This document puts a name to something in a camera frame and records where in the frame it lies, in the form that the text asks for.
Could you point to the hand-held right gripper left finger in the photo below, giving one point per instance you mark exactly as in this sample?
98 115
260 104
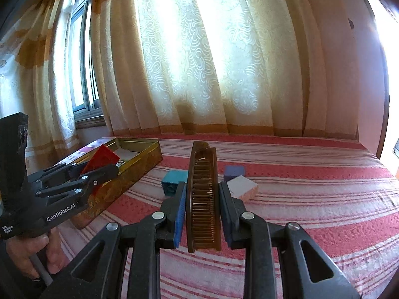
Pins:
179 218

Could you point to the teal building block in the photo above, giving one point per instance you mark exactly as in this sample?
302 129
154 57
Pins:
173 179

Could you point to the purple block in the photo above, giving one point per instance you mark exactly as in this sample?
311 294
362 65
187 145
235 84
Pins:
233 172

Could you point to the wooden window sill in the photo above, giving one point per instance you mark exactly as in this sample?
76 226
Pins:
90 122

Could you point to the person's left hand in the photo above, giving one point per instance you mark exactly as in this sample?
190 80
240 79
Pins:
21 252

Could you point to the brown comb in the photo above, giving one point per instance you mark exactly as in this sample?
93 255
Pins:
202 208

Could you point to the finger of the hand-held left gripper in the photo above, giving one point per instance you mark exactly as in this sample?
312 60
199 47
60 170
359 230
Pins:
103 173
62 169

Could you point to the red striped bedspread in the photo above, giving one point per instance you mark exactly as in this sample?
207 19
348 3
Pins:
311 193

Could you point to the narrow cream patterned curtain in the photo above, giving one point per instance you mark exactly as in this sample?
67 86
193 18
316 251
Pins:
40 84

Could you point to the white carton with red logo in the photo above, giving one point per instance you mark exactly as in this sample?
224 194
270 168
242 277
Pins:
243 187

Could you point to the wide cream patterned curtain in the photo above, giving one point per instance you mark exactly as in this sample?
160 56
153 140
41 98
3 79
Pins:
218 68

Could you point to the white paper sheet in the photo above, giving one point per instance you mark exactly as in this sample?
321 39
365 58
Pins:
127 153

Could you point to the gold tin box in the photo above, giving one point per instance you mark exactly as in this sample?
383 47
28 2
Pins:
134 174

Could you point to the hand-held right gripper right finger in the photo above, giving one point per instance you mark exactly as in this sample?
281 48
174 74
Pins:
226 211

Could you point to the red building block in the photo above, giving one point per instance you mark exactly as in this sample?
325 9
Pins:
101 158

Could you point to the window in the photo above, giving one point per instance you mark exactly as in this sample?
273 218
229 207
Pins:
78 68

